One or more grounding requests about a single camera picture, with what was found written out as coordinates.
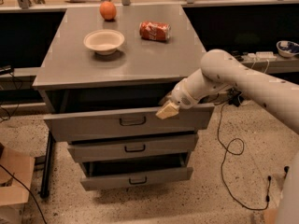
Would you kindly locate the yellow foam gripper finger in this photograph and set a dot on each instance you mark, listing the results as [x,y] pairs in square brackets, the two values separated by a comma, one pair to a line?
[168,110]
[165,99]

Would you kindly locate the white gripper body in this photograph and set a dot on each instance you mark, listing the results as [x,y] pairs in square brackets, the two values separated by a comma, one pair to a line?
[182,96]

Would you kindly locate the grey top drawer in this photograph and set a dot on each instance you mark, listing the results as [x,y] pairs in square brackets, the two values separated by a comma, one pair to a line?
[82,126]

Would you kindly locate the grey drawer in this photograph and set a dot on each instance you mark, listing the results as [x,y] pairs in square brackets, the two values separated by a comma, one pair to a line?
[133,148]
[82,126]
[136,179]

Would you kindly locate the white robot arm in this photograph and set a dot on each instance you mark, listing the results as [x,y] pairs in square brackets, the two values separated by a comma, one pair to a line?
[277,96]

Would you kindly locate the grey drawer cabinet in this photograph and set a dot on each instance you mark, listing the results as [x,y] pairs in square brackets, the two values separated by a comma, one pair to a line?
[138,74]

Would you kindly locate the grey middle drawer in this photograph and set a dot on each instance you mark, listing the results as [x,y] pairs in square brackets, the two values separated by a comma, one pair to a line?
[133,148]

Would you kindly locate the grey bottom drawer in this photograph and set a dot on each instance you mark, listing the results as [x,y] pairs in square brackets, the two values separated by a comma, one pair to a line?
[136,179]

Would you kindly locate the red soda can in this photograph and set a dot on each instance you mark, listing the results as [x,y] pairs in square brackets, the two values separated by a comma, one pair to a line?
[153,30]

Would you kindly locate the black remote device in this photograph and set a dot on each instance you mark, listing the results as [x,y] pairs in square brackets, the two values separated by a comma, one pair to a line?
[236,54]

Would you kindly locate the white paper bowl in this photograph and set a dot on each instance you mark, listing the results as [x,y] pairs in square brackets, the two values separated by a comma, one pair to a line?
[104,42]

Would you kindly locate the white power strip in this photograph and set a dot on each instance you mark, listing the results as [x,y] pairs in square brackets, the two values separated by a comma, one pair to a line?
[263,56]

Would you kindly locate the orange fruit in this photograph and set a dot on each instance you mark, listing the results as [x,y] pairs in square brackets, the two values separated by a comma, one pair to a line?
[108,11]

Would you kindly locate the blue white bowl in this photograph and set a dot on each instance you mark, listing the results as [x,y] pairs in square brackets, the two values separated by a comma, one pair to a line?
[287,49]

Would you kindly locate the black metal bar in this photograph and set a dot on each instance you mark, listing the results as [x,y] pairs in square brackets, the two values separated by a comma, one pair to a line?
[45,184]

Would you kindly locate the cardboard box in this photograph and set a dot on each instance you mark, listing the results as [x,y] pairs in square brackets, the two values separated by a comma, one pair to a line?
[16,173]

